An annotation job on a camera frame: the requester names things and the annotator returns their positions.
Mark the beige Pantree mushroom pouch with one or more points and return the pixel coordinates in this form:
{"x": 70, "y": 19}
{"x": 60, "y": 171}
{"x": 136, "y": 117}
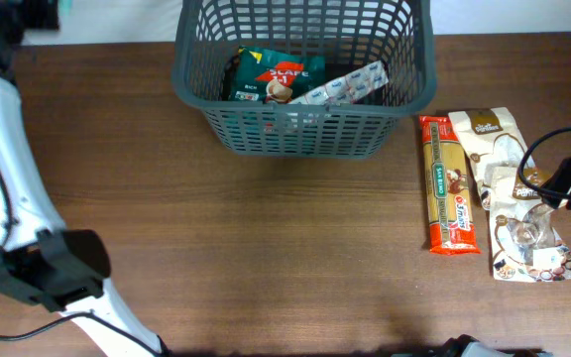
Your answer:
{"x": 525, "y": 247}

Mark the multicolour tissue pack strip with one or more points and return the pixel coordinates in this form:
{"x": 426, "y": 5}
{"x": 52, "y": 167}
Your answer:
{"x": 347, "y": 89}

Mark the green Nescafe coffee bag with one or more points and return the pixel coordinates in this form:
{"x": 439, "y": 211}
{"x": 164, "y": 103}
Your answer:
{"x": 263, "y": 75}

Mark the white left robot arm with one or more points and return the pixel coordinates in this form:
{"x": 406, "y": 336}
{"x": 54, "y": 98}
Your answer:
{"x": 42, "y": 261}

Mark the beige Pantree pouch upper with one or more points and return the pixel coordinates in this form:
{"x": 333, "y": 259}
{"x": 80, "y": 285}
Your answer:
{"x": 490, "y": 139}

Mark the San Remo spaghetti packet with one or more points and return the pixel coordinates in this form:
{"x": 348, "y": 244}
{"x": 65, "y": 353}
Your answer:
{"x": 450, "y": 221}

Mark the grey plastic basket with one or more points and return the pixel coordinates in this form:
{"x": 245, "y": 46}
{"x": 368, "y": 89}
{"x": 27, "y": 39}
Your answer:
{"x": 347, "y": 34}

